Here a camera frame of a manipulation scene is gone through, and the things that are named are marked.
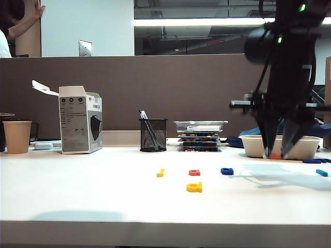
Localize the beige oval paper bowl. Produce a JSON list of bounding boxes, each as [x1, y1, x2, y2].
[[238, 135, 323, 161]]

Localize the person in white shirt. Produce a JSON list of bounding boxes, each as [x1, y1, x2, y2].
[[0, 0, 46, 58]]

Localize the black mesh pen holder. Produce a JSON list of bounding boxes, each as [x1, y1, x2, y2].
[[139, 118, 168, 153]]

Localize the grey partition base rail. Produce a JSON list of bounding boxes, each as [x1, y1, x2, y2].
[[102, 130, 182, 148]]

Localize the dark blue rubber slipper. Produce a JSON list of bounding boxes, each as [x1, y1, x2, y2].
[[278, 117, 331, 139], [226, 127, 261, 149]]

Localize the white whiteboard marker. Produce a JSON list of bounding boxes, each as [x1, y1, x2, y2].
[[186, 126, 223, 133]]

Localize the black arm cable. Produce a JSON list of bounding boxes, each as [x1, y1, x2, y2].
[[253, 49, 274, 95]]

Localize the brown desk partition panel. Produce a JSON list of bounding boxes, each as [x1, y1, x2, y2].
[[0, 53, 277, 140]]

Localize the clear black pen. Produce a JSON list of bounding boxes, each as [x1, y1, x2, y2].
[[139, 110, 161, 151]]

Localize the clear plastic tray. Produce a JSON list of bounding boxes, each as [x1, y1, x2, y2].
[[172, 120, 229, 134]]

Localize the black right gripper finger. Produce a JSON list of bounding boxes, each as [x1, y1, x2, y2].
[[254, 115, 279, 159], [280, 117, 315, 159]]

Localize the brown paper cup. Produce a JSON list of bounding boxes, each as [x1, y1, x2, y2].
[[2, 120, 33, 155]]

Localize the long ceiling light strip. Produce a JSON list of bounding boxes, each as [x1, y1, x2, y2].
[[133, 17, 331, 27]]

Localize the yellow letter d magnet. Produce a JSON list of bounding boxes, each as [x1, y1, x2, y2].
[[186, 182, 203, 194]]

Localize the silver wall plate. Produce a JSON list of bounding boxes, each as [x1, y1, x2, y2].
[[78, 40, 93, 57]]

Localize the dark grey monitor stand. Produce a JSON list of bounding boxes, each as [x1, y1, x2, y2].
[[311, 89, 325, 104]]

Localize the brown cardboard box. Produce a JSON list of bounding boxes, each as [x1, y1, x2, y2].
[[324, 56, 331, 149]]

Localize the white grey face mask box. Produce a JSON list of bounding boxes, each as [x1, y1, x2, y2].
[[32, 80, 103, 155]]

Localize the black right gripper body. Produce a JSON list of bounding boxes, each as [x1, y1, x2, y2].
[[229, 89, 331, 122]]

